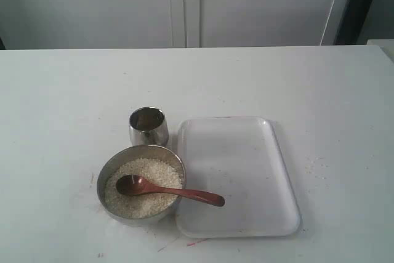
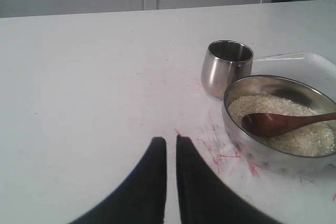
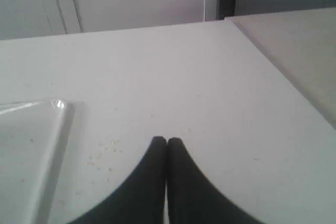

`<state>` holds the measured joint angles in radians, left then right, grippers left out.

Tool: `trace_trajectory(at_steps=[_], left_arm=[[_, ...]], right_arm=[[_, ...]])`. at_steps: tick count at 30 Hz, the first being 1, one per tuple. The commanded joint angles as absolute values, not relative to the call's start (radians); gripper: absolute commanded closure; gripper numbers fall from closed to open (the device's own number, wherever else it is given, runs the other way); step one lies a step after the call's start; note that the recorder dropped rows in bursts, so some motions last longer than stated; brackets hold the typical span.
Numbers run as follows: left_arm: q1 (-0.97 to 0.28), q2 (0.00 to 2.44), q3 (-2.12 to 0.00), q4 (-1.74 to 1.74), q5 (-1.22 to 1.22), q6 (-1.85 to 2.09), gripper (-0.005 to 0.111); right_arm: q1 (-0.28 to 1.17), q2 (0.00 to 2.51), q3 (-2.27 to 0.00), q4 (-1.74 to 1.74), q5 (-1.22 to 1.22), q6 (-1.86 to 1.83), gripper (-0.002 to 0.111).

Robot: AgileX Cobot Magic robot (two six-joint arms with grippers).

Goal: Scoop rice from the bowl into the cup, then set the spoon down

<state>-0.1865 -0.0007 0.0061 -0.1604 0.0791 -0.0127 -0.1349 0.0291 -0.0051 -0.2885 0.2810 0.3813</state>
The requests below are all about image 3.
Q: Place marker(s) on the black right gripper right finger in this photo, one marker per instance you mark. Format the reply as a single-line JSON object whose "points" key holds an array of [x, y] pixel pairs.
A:
{"points": [[191, 197]]}

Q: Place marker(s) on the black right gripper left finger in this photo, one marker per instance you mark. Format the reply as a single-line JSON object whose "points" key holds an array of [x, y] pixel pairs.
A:
{"points": [[141, 197]]}

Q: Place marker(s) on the white plastic tray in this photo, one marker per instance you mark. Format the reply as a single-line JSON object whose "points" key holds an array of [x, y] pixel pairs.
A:
{"points": [[34, 136]]}

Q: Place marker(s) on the beige side table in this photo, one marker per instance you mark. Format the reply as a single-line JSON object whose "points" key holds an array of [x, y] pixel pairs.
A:
{"points": [[301, 45]]}

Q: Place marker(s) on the white cabinet doors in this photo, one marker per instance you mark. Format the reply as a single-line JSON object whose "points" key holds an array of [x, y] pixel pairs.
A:
{"points": [[33, 18]]}

